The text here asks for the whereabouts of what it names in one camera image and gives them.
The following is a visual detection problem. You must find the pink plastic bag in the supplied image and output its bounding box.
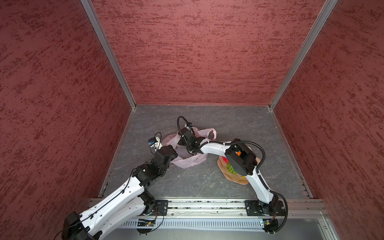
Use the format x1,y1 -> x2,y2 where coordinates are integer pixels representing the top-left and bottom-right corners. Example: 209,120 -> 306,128
161,126 -> 217,169

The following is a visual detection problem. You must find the green fake fruit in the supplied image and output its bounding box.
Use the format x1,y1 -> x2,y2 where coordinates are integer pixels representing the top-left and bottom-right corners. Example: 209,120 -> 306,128
227,164 -> 237,174

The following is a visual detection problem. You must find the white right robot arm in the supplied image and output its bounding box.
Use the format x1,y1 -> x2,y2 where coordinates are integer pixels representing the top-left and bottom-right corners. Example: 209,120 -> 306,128
178,128 -> 279,216

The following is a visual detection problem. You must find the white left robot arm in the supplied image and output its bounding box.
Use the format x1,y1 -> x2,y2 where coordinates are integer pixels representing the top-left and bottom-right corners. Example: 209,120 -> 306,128
60,146 -> 178,240

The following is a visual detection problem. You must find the pink wavy bowl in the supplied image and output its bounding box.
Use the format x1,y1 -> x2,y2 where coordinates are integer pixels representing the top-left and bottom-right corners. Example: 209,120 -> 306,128
218,156 -> 249,185

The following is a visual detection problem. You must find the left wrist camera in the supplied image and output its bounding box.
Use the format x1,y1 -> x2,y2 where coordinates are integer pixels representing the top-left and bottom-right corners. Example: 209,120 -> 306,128
148,137 -> 162,151

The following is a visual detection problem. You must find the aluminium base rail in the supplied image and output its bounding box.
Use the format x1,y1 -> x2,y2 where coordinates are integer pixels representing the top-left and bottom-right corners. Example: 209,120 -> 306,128
74,197 -> 340,240

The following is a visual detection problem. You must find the right aluminium corner post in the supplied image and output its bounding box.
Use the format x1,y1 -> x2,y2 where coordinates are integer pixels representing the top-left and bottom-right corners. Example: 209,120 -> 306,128
269,0 -> 338,112

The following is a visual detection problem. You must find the aluminium corner post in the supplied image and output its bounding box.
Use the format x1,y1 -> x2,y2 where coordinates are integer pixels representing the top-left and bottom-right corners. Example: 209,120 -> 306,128
81,0 -> 137,111
269,0 -> 338,112

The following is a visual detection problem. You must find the left aluminium corner post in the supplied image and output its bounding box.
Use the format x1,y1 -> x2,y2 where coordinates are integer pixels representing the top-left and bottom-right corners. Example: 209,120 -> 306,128
81,0 -> 137,111

